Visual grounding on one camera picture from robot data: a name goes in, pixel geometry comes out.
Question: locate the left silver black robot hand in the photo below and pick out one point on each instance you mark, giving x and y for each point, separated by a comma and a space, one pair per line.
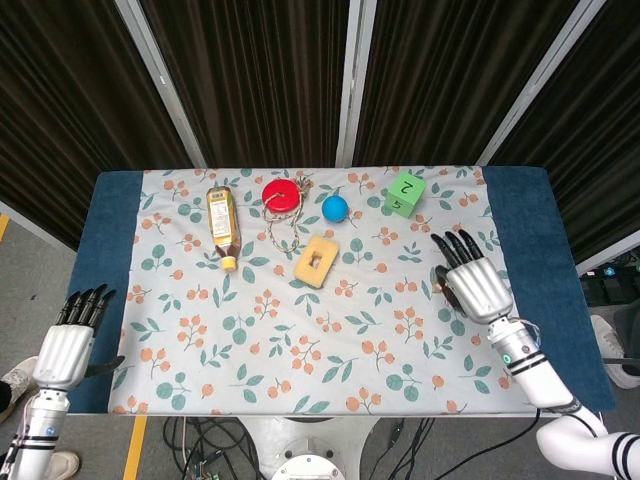
62, 350

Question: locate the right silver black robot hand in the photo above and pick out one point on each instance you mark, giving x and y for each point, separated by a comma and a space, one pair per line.
477, 290

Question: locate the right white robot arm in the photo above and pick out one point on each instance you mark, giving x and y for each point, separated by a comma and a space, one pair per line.
540, 380

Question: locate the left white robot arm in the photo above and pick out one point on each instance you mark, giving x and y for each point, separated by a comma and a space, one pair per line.
35, 430

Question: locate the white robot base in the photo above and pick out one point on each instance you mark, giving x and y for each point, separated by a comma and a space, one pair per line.
310, 440

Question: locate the grey shoe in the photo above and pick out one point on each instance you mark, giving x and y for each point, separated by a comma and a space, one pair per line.
22, 375

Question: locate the blue table mat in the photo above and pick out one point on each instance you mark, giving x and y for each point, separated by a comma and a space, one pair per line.
105, 250

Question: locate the white shoe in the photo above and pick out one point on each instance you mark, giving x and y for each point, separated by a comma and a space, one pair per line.
607, 340
65, 465

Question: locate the green numbered cube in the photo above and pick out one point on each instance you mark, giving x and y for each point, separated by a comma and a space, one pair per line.
406, 192

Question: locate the black equipment with lights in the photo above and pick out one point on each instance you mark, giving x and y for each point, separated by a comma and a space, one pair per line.
607, 287

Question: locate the floral orange berry tablecloth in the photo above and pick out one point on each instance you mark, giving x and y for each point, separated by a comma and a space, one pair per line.
320, 325

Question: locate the blue ball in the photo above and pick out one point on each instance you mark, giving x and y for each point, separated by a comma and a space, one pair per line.
334, 208

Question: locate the yellow sponge with hole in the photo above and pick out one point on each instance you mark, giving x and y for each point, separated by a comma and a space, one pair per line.
305, 272

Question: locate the tea bottle with yellow cap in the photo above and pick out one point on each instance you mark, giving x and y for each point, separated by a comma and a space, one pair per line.
221, 220

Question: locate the dark ribbed partition panel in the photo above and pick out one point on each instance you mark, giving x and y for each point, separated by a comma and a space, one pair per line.
440, 75
75, 100
600, 125
250, 75

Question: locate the red round disc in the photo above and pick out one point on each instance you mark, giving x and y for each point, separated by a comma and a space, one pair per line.
280, 196

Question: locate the white partition frame post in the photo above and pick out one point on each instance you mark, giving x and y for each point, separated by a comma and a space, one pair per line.
356, 75
160, 85
535, 85
607, 257

